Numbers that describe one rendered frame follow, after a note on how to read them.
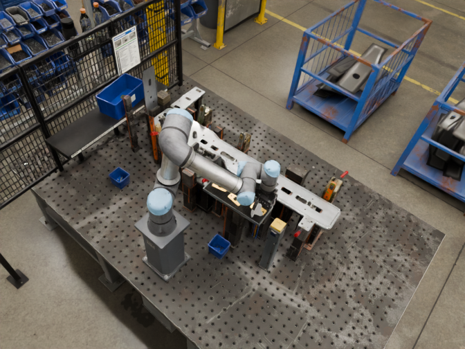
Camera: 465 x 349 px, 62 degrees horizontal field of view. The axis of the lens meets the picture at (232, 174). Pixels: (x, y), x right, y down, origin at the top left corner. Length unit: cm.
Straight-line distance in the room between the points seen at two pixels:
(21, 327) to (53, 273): 41
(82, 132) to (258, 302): 151
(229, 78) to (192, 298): 307
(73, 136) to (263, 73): 287
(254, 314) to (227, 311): 15
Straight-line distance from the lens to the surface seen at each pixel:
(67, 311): 314
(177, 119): 160
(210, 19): 557
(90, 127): 267
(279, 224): 200
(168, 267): 224
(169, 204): 184
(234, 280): 233
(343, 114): 431
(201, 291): 230
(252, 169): 174
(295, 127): 423
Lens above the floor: 283
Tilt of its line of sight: 50 degrees down
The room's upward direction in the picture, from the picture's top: 7 degrees clockwise
